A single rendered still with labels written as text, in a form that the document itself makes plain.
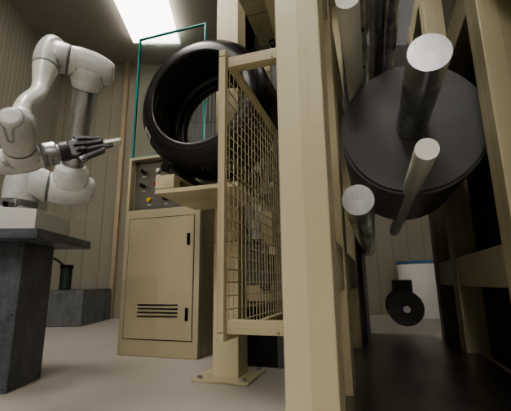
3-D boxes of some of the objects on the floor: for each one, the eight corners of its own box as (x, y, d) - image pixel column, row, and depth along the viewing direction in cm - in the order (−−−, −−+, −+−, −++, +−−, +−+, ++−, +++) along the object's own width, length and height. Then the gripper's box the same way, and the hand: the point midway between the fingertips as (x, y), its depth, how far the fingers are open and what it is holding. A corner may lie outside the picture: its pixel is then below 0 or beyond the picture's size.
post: (222, 372, 175) (225, -51, 228) (248, 373, 171) (245, -58, 224) (210, 378, 163) (217, -71, 216) (238, 381, 159) (237, -78, 212)
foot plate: (215, 368, 183) (215, 363, 184) (266, 371, 175) (266, 366, 176) (191, 381, 158) (191, 376, 159) (248, 386, 150) (248, 380, 151)
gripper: (54, 146, 143) (115, 135, 155) (64, 171, 139) (125, 158, 151) (51, 133, 137) (115, 123, 149) (62, 159, 133) (126, 147, 145)
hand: (112, 142), depth 148 cm, fingers closed
